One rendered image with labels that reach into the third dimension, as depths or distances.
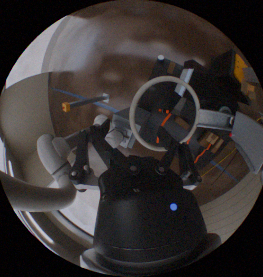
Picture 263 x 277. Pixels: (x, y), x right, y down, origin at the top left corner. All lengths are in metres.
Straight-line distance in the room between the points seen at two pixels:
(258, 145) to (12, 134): 7.40
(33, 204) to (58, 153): 0.33
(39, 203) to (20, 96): 6.06
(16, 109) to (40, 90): 1.93
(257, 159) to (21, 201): 0.79
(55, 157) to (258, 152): 1.03
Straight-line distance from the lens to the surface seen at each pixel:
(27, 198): 0.17
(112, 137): 0.83
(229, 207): 5.72
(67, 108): 1.41
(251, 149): 0.68
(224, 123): 0.82
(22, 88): 6.14
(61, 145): 0.48
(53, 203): 0.22
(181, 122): 1.64
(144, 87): 0.44
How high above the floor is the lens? 1.66
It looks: 53 degrees down
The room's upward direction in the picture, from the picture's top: 144 degrees counter-clockwise
